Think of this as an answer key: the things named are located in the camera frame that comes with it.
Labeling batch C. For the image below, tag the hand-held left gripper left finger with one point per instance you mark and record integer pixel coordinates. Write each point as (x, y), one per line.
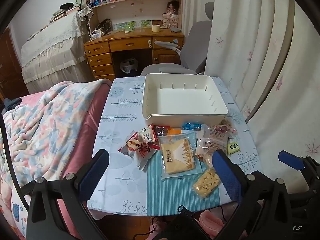
(91, 177)

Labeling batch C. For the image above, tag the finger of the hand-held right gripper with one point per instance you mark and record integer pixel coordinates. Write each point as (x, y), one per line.
(290, 159)

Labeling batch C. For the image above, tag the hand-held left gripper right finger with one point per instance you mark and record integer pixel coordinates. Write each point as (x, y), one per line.
(227, 175)

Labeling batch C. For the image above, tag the yellow snack bits packet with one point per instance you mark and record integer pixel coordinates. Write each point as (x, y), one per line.
(206, 183)

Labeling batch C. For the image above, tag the clear packet with barcode label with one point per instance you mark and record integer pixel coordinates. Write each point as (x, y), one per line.
(203, 147)

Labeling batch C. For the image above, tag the clear packet with text label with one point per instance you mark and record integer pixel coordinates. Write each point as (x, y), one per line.
(217, 136)

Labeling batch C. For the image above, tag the meat floss snack packet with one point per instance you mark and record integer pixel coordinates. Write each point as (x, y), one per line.
(221, 129)
(225, 122)

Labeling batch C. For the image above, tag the large pale yellow cake packet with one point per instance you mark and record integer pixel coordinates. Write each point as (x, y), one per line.
(177, 158)

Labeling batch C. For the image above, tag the white plastic storage bin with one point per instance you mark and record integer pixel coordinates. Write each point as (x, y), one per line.
(185, 100)

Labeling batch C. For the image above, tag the green pastry packet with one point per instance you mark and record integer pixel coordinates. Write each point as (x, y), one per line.
(233, 148)

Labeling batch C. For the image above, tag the pink sofa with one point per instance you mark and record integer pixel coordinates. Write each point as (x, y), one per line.
(82, 140)

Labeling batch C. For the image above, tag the pink slipper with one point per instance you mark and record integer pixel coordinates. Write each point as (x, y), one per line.
(212, 222)

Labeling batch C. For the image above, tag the teal striped placemat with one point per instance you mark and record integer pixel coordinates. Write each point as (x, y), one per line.
(170, 195)

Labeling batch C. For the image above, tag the blue foil snack packet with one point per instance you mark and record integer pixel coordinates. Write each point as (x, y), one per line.
(191, 125)

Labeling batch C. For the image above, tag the tree print tablecloth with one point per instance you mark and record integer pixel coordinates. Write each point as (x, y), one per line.
(120, 120)

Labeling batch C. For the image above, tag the floral fleece blanket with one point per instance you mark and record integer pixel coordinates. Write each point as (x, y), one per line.
(45, 130)

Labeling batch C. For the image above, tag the orange snack packet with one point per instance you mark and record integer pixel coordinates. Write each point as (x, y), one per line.
(175, 131)

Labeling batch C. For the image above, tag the small white barcode packet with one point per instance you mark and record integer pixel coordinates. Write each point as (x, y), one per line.
(146, 135)

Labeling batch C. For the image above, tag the dark red snack packet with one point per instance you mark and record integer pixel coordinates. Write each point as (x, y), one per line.
(161, 130)

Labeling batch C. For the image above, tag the white cartoon print pillow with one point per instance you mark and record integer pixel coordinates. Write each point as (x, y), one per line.
(18, 215)

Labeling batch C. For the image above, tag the white leaf print curtain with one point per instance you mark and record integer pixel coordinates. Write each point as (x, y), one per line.
(262, 55)

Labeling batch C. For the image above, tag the trash bin with bag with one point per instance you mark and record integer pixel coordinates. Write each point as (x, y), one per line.
(128, 65)

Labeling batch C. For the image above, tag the lace covered piano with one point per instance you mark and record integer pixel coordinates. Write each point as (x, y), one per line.
(50, 50)

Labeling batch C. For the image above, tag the grey office chair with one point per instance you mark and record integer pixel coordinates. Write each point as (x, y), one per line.
(197, 42)

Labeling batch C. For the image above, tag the wooden door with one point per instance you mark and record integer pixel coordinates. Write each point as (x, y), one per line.
(10, 67)

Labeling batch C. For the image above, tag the wooden desk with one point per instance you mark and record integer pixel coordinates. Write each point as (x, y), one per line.
(130, 43)

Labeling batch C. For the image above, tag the dark floral bag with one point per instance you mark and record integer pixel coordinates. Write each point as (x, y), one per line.
(103, 26)

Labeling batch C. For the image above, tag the cream cup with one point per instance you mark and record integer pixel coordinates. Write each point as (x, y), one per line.
(156, 28)

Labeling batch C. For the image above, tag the white cardboard box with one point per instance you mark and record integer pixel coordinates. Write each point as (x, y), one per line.
(170, 21)

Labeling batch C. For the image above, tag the stack of books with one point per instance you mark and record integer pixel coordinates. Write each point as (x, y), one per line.
(62, 13)

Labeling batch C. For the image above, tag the wooden bookshelf hutch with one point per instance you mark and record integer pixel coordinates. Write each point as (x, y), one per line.
(140, 10)

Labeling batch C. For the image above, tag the doll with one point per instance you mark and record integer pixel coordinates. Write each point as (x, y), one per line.
(171, 8)

